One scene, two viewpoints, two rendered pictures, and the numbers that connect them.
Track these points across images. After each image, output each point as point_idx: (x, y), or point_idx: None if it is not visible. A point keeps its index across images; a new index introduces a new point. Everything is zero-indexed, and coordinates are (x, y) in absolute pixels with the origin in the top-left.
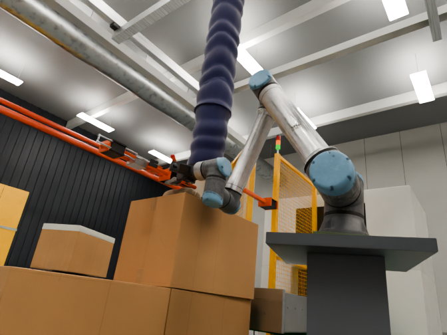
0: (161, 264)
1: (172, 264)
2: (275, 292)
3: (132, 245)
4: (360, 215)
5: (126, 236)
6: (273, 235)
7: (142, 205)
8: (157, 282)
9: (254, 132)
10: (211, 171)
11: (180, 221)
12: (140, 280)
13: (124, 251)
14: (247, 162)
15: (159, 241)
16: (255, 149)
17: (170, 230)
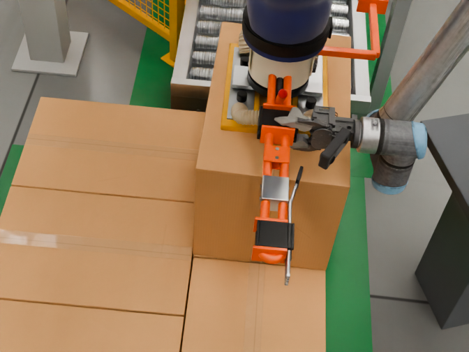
0: (304, 251)
1: (328, 254)
2: (357, 104)
3: (227, 225)
4: None
5: (205, 213)
6: None
7: (234, 181)
8: (301, 265)
9: (465, 42)
10: (403, 163)
11: (340, 217)
12: None
13: (206, 228)
14: (435, 90)
15: (296, 230)
16: (455, 66)
17: (319, 223)
